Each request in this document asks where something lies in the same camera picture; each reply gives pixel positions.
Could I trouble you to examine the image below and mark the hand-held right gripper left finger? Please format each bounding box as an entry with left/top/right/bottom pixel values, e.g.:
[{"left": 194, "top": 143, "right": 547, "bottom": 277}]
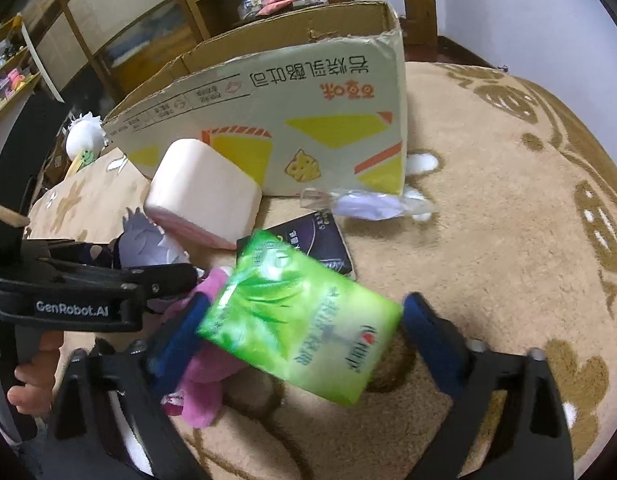
[{"left": 41, "top": 292, "right": 214, "bottom": 480}]

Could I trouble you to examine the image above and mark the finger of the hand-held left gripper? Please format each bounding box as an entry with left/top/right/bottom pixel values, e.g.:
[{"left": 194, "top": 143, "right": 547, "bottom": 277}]
[
  {"left": 106, "top": 261, "right": 200, "bottom": 313},
  {"left": 21, "top": 239, "right": 114, "bottom": 270}
]

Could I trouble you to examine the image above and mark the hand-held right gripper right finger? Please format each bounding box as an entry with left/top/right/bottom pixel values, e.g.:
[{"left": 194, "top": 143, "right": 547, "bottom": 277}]
[{"left": 403, "top": 291, "right": 574, "bottom": 480}]

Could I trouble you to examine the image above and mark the purple grey plush toy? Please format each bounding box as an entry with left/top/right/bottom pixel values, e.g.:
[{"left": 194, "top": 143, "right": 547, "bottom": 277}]
[{"left": 108, "top": 207, "right": 192, "bottom": 268}]

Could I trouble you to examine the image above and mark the pink plush toy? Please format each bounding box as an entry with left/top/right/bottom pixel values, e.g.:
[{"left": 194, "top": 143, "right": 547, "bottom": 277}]
[{"left": 161, "top": 266, "right": 254, "bottom": 428}]

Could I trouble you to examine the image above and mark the pink white soft block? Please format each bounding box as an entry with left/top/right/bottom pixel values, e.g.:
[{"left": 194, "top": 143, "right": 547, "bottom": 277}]
[{"left": 143, "top": 138, "right": 264, "bottom": 250}]

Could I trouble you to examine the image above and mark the green tissue pack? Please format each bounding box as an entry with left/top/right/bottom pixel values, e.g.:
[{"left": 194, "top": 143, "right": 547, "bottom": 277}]
[{"left": 196, "top": 229, "right": 404, "bottom": 407}]

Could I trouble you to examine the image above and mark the dark packet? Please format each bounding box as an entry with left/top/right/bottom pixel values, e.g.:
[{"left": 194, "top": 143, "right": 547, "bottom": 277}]
[{"left": 236, "top": 210, "right": 357, "bottom": 281}]

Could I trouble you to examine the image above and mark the clear bag with lavender item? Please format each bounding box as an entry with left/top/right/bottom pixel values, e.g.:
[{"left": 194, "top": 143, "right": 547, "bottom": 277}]
[{"left": 298, "top": 187, "right": 437, "bottom": 223}]

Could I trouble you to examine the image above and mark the printed cardboard box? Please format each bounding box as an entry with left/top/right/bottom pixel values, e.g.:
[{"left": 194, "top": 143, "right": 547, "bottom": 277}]
[{"left": 102, "top": 1, "right": 409, "bottom": 197}]

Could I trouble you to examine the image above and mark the person's left hand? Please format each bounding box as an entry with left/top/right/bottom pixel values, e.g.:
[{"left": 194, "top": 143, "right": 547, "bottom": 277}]
[{"left": 0, "top": 330, "right": 64, "bottom": 413}]

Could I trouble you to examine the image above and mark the wooden stick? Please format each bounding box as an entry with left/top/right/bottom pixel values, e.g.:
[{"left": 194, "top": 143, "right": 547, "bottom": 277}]
[{"left": 0, "top": 199, "right": 32, "bottom": 227}]

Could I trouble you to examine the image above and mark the beige patterned blanket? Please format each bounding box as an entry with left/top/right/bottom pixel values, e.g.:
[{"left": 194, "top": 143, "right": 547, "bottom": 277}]
[{"left": 26, "top": 60, "right": 617, "bottom": 480}]

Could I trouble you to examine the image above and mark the white spiky plush toy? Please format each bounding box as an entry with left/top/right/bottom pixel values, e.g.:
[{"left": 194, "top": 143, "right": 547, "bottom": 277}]
[{"left": 66, "top": 111, "right": 112, "bottom": 161}]

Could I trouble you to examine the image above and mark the small wooden table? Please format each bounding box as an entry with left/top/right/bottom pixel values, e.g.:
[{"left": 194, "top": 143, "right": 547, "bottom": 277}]
[{"left": 232, "top": 4, "right": 342, "bottom": 28}]

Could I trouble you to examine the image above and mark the wooden door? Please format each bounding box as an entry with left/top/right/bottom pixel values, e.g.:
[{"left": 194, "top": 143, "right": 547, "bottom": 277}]
[{"left": 399, "top": 0, "right": 439, "bottom": 46}]

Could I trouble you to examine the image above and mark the wall shelf with figurines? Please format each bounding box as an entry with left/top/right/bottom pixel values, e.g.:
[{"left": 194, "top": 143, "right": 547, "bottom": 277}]
[{"left": 0, "top": 15, "right": 42, "bottom": 126}]

